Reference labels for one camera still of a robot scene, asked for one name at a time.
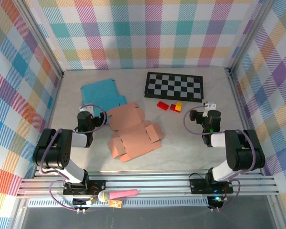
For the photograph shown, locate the blue paper box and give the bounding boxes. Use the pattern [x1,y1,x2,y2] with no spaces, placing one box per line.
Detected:
[80,79,127,113]

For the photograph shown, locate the pink paper box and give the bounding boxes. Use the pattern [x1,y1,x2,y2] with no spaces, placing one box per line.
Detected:
[106,102,163,163]

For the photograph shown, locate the black electronics box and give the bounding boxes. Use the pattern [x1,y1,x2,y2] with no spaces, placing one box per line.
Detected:
[72,197,96,207]
[208,196,224,207]

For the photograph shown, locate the black white checkerboard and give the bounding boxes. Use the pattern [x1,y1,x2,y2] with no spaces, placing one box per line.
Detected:
[144,71,204,104]

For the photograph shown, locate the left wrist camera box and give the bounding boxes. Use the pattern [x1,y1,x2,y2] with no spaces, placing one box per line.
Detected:
[79,104,95,113]

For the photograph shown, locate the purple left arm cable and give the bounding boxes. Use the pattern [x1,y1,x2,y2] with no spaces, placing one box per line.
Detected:
[39,103,107,212]

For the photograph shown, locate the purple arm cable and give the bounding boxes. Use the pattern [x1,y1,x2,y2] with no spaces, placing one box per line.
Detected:
[183,104,257,212]
[39,103,107,212]

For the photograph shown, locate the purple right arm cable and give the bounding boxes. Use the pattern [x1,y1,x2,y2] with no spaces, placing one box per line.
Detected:
[183,104,257,212]

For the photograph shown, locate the aluminium side rail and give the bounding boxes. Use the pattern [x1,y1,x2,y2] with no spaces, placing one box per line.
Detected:
[32,71,64,178]
[225,68,264,176]

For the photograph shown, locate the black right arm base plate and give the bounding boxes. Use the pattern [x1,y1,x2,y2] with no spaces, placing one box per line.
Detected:
[189,177,234,194]

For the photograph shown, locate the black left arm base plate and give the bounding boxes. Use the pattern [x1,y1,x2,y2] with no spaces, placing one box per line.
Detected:
[62,180,107,196]

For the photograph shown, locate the pink handled white microphone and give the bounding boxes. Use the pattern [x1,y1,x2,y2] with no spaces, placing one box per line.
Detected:
[97,188,139,202]

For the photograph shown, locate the aluminium frame rail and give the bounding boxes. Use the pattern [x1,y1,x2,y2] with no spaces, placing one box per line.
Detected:
[16,167,281,198]

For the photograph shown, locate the aluminium corner post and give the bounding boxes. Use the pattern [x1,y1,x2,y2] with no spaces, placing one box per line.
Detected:
[228,0,276,72]
[13,0,64,79]

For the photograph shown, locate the slotted grey cable duct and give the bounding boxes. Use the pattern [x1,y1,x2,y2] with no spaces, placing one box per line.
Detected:
[28,199,211,208]

